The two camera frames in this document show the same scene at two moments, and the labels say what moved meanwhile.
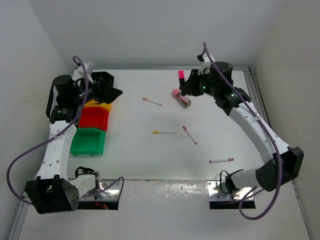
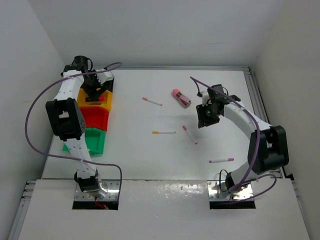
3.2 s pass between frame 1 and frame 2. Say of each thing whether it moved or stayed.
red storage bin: stayed
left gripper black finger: moved
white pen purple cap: stayed
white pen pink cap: stayed
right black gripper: moved
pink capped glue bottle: stayed
